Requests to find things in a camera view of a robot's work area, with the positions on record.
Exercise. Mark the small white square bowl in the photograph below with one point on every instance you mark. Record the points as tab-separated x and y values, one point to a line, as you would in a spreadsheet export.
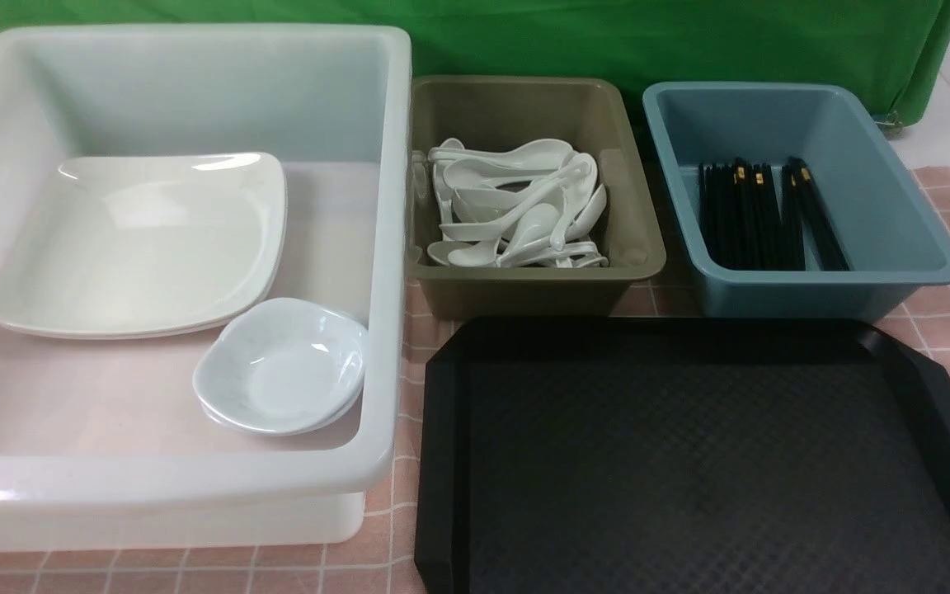
288	339

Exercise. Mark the large white square plate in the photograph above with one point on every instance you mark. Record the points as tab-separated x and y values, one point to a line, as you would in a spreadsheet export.
198	202

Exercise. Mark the white square plate in tub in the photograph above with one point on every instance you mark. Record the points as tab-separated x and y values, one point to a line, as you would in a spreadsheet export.
117	294

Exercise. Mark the pile of white spoons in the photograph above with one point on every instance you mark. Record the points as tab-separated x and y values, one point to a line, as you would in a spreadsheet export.
534	205

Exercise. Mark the black plastic serving tray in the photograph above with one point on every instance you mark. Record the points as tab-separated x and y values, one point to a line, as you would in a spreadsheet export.
683	455

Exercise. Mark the olive green plastic bin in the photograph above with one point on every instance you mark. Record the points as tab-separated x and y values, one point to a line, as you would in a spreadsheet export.
495	113

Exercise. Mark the small white bowl in tub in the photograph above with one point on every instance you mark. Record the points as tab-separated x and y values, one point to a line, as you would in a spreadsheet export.
274	407

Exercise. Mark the bundle of black chopsticks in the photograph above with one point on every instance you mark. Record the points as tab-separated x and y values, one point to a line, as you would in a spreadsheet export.
755	218

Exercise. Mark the large white plastic tub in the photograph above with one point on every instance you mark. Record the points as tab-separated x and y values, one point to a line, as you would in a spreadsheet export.
104	444

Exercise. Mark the teal blue plastic bin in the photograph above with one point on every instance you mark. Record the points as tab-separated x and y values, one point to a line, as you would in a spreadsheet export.
893	238

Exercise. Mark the green backdrop cloth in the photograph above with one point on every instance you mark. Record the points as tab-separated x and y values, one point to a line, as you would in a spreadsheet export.
887	53

